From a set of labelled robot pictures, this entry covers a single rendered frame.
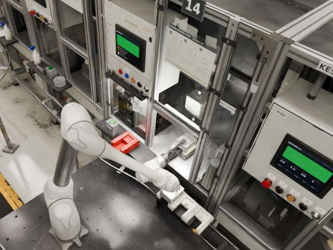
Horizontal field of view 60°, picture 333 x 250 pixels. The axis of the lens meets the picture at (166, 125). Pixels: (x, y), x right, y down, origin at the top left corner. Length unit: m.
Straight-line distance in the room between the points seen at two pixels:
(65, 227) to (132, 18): 1.22
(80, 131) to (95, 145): 0.10
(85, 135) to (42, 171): 1.86
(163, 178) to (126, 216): 0.49
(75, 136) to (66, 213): 0.57
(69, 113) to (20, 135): 2.13
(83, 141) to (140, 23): 0.68
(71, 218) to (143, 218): 0.50
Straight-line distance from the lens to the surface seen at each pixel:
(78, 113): 1.51
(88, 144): 1.41
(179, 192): 1.88
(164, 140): 2.16
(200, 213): 1.87
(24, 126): 3.71
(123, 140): 2.10
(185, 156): 2.02
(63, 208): 1.81
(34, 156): 3.37
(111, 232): 2.01
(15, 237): 2.12
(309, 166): 1.31
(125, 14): 1.69
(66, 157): 1.69
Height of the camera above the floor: 2.50
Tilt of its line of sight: 44 degrees down
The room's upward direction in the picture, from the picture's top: 8 degrees clockwise
